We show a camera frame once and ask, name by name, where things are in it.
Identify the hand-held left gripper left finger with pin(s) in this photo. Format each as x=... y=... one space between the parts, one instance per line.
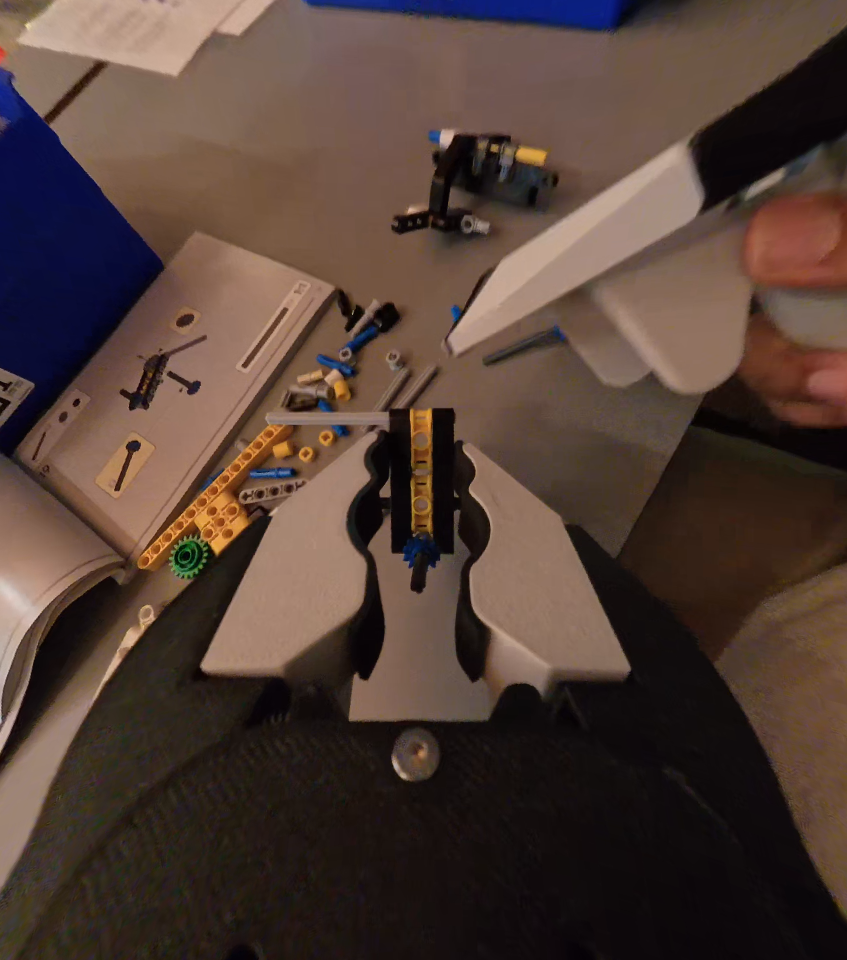
x=296 y=585

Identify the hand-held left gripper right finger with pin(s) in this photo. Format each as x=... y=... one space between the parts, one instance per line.
x=543 y=600

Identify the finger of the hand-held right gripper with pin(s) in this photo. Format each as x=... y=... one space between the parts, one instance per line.
x=581 y=255

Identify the black yellow lego assembly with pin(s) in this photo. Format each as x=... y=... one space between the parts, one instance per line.
x=421 y=465

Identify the yellow lego block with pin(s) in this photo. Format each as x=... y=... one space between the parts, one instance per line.
x=225 y=525

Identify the thin grey lego liftarm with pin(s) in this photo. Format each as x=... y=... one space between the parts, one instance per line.
x=273 y=491

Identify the green lego gear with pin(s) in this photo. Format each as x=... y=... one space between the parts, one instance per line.
x=189 y=557

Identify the dark grey lego axle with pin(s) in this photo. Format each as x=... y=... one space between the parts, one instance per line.
x=517 y=349

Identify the long yellow lego beam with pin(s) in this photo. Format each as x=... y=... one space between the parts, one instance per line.
x=243 y=469

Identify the black lego subassembly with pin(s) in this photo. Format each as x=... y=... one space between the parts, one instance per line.
x=483 y=172

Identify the white angled lego beam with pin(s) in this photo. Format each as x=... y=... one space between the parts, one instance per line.
x=140 y=616

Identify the pile of small lego pins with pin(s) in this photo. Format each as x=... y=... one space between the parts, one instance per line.
x=339 y=390

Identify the lego instruction booklet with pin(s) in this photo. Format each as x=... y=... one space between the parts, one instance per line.
x=191 y=337

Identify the person's right hand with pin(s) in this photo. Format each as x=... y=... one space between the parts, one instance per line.
x=806 y=240

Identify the blue plastic bin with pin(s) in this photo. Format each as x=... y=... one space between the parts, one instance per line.
x=468 y=9
x=33 y=247

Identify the white paper sheet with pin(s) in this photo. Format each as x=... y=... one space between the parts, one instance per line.
x=138 y=30

